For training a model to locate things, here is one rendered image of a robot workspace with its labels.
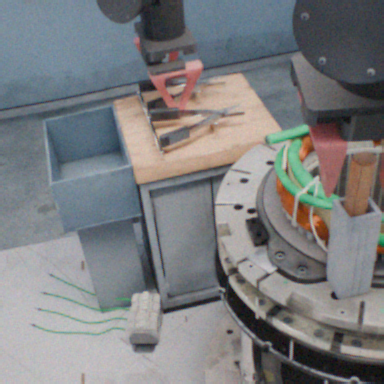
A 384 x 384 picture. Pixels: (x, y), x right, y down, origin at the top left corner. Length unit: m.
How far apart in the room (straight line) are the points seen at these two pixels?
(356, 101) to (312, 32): 0.10
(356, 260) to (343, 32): 0.25
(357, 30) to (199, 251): 0.62
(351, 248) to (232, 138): 0.33
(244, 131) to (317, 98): 0.41
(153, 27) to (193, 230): 0.28
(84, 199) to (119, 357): 0.26
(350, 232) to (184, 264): 0.44
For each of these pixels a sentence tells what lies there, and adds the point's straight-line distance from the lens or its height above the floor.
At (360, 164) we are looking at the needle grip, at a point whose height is 1.23.
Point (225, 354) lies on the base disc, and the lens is 0.85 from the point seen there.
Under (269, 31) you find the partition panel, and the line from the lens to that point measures 3.05.
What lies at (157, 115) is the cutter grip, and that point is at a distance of 0.79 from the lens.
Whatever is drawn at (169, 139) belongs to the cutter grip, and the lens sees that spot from 0.74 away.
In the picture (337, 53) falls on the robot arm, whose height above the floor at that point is 1.36.
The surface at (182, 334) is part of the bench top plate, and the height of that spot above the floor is 0.78.
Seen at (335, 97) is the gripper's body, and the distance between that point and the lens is 0.38.
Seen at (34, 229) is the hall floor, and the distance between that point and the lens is 2.42.
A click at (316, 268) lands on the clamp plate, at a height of 1.10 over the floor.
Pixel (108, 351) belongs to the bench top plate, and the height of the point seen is 0.78.
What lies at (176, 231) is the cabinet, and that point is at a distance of 0.82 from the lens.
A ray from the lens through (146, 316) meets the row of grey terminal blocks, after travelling 0.88.
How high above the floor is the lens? 1.48
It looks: 42 degrees down
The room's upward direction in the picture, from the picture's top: 10 degrees counter-clockwise
